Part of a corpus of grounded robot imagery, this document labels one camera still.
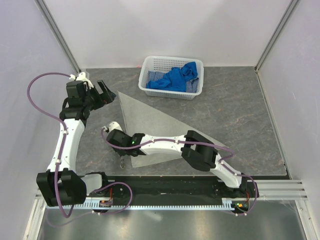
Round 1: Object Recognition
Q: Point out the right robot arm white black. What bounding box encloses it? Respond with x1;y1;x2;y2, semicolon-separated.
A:
105;129;247;197

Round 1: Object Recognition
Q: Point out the blue towel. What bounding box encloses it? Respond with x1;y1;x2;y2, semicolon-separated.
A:
146;61;199;93

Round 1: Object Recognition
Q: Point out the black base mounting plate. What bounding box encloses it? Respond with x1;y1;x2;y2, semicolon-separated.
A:
102;175;260;199

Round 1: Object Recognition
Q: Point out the blue checkered cloth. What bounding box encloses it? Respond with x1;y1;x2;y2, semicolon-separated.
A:
146;70;199;93

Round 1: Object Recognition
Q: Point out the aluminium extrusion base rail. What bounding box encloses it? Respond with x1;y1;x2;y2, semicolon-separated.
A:
255;179;308;201

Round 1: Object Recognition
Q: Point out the white perforated plastic basket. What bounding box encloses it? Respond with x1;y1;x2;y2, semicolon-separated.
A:
138;56;204;100

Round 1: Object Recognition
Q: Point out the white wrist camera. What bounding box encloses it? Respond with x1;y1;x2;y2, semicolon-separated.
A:
102;121;123;133
69;72;95;89

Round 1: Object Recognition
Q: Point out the aluminium corner frame post left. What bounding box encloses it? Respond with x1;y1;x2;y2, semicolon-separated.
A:
34;0;82;73

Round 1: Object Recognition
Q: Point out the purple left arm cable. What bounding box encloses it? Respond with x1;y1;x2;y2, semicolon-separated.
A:
26;72;133;228

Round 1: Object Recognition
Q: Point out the grey cloth napkin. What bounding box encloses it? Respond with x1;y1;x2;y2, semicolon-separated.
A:
116;90;229;170

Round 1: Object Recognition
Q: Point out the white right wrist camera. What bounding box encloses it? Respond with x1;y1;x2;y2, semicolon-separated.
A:
102;121;123;133

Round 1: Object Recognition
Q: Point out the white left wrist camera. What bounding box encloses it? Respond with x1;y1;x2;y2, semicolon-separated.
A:
69;72;95;89

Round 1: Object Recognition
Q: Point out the silver metal fork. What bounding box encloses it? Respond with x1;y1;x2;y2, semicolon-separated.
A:
119;156;125;169

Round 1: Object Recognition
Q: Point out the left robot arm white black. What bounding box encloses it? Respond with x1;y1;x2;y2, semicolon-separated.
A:
36;80;116;207

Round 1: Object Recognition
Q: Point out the aluminium corner frame post right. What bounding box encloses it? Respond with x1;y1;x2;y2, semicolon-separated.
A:
254;0;301;73

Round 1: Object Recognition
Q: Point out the aluminium corner frame post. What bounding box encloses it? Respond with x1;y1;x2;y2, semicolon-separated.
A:
34;0;82;73
254;0;301;73

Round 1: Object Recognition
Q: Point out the slotted cable duct rail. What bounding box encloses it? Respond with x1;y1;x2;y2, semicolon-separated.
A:
82;197;258;210

